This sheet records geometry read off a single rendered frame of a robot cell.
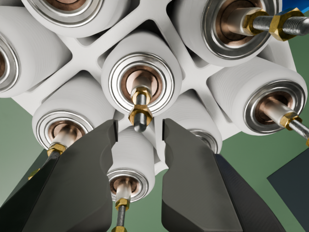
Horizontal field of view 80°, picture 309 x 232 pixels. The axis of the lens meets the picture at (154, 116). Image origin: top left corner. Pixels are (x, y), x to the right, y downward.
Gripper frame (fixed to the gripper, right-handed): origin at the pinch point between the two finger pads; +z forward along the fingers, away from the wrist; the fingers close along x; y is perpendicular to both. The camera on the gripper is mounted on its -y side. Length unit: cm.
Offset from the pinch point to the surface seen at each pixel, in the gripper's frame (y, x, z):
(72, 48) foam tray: -2.4, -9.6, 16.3
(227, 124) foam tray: 10.6, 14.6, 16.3
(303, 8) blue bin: -7.3, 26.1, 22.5
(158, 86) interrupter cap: 0.7, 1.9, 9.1
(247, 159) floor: 36, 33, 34
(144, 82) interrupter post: -0.4, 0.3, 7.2
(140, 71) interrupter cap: -1.0, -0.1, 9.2
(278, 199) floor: 57, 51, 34
